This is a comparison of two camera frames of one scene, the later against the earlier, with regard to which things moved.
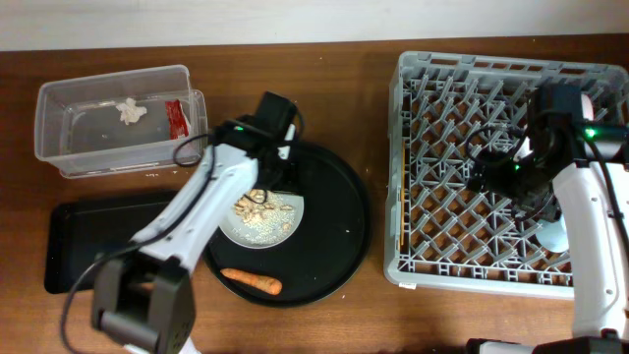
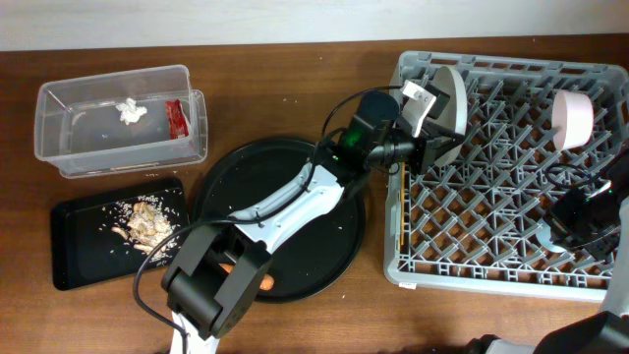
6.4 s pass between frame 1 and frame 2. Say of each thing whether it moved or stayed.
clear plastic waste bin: stayed
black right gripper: moved
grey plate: moved
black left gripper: moved
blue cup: stayed
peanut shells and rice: moved
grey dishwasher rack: stayed
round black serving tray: stayed
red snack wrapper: stayed
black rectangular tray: stayed
